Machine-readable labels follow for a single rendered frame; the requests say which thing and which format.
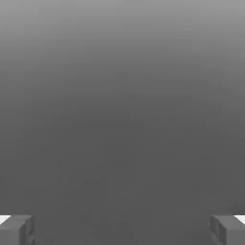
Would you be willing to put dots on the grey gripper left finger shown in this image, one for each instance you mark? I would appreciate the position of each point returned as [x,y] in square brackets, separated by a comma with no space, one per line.
[15,231]

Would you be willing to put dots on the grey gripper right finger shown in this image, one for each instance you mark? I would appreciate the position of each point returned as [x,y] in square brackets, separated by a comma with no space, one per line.
[229,231]

